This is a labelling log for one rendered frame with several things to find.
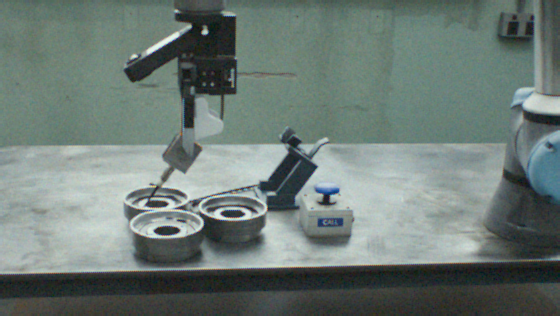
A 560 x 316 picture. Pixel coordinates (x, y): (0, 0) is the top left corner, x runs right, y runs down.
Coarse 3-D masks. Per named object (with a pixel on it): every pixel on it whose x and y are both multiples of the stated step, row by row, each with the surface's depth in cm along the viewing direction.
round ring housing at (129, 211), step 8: (128, 192) 113; (136, 192) 114; (144, 192) 115; (160, 192) 116; (168, 192) 116; (176, 192) 115; (184, 192) 114; (128, 200) 113; (144, 200) 113; (152, 200) 113; (160, 200) 113; (168, 200) 113; (184, 200) 113; (128, 208) 108; (136, 208) 107; (144, 208) 106; (152, 208) 114; (160, 208) 114; (168, 208) 107; (176, 208) 108; (184, 208) 109; (128, 216) 108; (128, 224) 111
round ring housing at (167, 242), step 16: (144, 224) 104; (160, 224) 104; (176, 224) 104; (192, 224) 104; (144, 240) 97; (160, 240) 97; (176, 240) 97; (192, 240) 98; (144, 256) 99; (160, 256) 98; (176, 256) 98; (192, 256) 100
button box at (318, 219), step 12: (300, 204) 113; (312, 204) 109; (324, 204) 109; (336, 204) 109; (348, 204) 109; (300, 216) 113; (312, 216) 107; (324, 216) 107; (336, 216) 107; (348, 216) 107; (312, 228) 107; (324, 228) 108; (336, 228) 108; (348, 228) 108
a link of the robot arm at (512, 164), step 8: (528, 88) 107; (520, 96) 106; (528, 96) 104; (512, 104) 108; (520, 104) 106; (512, 112) 108; (520, 112) 106; (512, 120) 108; (520, 120) 104; (512, 128) 107; (520, 128) 103; (512, 136) 107; (512, 144) 107; (512, 152) 108; (512, 160) 108; (512, 168) 109; (520, 168) 107; (520, 176) 107
